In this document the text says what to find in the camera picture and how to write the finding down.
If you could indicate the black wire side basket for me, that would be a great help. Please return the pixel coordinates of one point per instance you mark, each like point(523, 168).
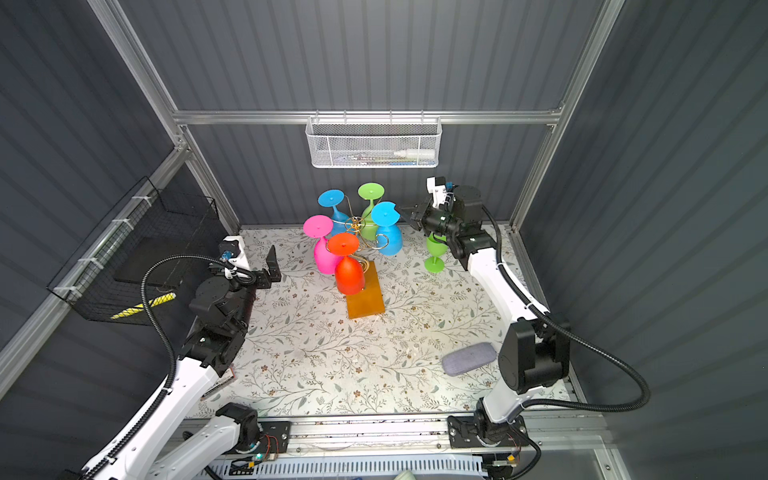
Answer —
point(150, 238)

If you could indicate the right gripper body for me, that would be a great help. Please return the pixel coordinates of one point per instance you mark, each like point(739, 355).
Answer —
point(438, 222)

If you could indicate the orange wooden rack base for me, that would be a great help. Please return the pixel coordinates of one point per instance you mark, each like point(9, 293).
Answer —
point(369, 301)

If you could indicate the grey oblong case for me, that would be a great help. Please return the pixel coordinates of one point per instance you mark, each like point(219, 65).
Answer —
point(468, 358)

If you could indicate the pink wine glass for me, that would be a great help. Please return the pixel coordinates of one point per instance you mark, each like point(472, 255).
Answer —
point(319, 228)

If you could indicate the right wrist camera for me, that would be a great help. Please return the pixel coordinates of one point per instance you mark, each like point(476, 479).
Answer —
point(438, 189)

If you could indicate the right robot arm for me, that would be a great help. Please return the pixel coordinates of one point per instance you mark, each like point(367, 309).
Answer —
point(532, 355)

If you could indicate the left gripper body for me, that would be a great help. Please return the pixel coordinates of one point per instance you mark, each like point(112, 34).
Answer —
point(261, 281)

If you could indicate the front mounting rail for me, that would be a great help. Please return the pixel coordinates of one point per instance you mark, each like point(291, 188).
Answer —
point(546, 444)

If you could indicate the gold wire glass rack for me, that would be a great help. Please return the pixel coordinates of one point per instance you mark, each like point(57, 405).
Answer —
point(353, 226)

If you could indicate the white mesh wall basket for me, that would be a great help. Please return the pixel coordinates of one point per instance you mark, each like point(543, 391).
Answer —
point(392, 143)

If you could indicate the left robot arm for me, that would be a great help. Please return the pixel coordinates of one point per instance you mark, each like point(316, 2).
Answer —
point(222, 305)

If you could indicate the green wine glass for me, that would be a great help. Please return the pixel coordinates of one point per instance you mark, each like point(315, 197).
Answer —
point(437, 248)
point(370, 192)

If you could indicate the red wine glass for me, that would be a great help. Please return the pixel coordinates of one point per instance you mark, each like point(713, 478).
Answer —
point(349, 272)

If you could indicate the blue wine glass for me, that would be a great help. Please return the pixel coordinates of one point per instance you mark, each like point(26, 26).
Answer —
point(388, 234)
point(332, 199)

